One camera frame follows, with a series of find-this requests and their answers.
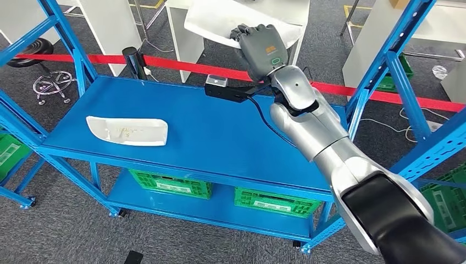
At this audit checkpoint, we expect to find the black round stool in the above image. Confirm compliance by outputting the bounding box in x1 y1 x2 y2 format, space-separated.
6 37 74 107

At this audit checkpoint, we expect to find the white floor cable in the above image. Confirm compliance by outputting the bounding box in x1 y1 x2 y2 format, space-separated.
358 106 451 144

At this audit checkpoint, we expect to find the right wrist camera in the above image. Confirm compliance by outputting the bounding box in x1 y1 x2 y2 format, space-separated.
203 74 273 104

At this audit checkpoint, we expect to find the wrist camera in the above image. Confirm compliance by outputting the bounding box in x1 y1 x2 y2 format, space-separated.
123 250 145 264
203 74 273 104

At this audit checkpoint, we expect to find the black stanchion post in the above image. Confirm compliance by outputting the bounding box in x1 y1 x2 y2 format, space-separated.
121 46 148 81

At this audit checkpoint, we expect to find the black camera cable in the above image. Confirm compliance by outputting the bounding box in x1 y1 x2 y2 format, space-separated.
247 95 298 149

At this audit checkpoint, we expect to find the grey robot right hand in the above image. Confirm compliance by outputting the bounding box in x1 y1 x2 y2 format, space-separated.
229 23 290 83

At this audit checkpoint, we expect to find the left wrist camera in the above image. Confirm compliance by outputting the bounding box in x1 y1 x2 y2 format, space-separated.
123 250 145 264

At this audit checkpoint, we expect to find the clear plastic bag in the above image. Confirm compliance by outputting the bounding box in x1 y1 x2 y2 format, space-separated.
431 65 448 80

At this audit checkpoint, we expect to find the blue steel shelf rack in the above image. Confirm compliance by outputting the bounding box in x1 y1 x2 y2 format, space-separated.
415 177 466 245
0 155 48 211
0 0 466 255

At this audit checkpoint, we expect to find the white plastic shell part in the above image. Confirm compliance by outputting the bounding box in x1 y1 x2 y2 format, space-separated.
183 0 304 50
85 115 169 147

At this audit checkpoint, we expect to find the red barrier belt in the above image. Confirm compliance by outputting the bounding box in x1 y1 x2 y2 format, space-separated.
16 53 466 113

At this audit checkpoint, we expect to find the white panel desk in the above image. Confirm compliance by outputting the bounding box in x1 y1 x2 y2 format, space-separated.
0 0 143 78
440 60 466 105
339 0 466 89
165 0 311 84

